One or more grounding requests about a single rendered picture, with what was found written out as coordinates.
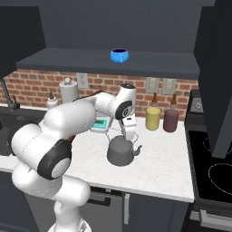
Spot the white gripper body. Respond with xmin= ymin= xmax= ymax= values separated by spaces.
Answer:
xmin=121 ymin=121 xmax=138 ymax=142

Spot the grey kettle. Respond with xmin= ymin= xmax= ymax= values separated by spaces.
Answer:
xmin=106 ymin=132 xmax=144 ymax=168

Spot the teal and white tray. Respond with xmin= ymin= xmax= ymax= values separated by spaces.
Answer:
xmin=90 ymin=116 xmax=110 ymax=134

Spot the dark grey cabinet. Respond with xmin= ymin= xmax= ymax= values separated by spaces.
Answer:
xmin=14 ymin=0 xmax=218 ymax=81

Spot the blue mug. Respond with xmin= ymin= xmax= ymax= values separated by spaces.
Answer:
xmin=110 ymin=48 xmax=130 ymax=64

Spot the dark grey cabinet door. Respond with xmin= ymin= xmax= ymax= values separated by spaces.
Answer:
xmin=193 ymin=0 xmax=232 ymax=160
xmin=0 ymin=5 xmax=47 ymax=80

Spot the yellow bottle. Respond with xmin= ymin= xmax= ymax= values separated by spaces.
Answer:
xmin=145 ymin=92 xmax=162 ymax=131

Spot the white paper towel roll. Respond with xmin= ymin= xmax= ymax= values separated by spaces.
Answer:
xmin=59 ymin=77 xmax=81 ymax=105

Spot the white soap dispenser bottle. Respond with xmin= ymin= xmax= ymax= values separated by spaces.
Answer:
xmin=46 ymin=92 xmax=60 ymax=111

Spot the grey dishwasher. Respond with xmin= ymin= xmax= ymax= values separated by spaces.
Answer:
xmin=24 ymin=186 xmax=125 ymax=232

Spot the dark grey cupboard door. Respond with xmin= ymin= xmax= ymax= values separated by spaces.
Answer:
xmin=0 ymin=170 xmax=41 ymax=232
xmin=121 ymin=192 xmax=192 ymax=232

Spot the black stove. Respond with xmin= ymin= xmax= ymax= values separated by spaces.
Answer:
xmin=184 ymin=89 xmax=232 ymax=232

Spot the dark sink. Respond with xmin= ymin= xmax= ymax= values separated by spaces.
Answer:
xmin=0 ymin=106 xmax=48 ymax=157

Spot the dark tap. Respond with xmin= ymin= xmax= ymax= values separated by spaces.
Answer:
xmin=0 ymin=78 xmax=21 ymax=111

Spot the grey wall outlet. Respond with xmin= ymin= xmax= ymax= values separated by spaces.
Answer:
xmin=75 ymin=72 xmax=90 ymax=90
xmin=161 ymin=78 xmax=178 ymax=96
xmin=145 ymin=77 xmax=160 ymax=95

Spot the dark dishwasher handle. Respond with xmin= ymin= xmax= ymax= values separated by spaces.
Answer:
xmin=86 ymin=191 xmax=111 ymax=208

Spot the grey cupboard handle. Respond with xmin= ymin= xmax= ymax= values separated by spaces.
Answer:
xmin=123 ymin=193 xmax=131 ymax=226

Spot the grey oven handle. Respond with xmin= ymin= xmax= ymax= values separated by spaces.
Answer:
xmin=198 ymin=208 xmax=232 ymax=232

